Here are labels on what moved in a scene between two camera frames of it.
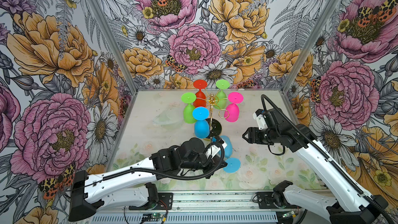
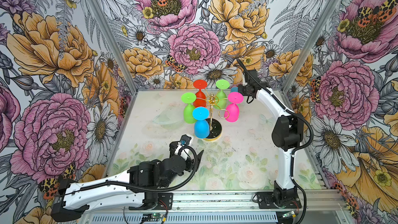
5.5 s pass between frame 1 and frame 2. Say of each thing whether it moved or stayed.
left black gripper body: moved
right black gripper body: moved
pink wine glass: stayed
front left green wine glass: stayed
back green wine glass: stayed
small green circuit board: stayed
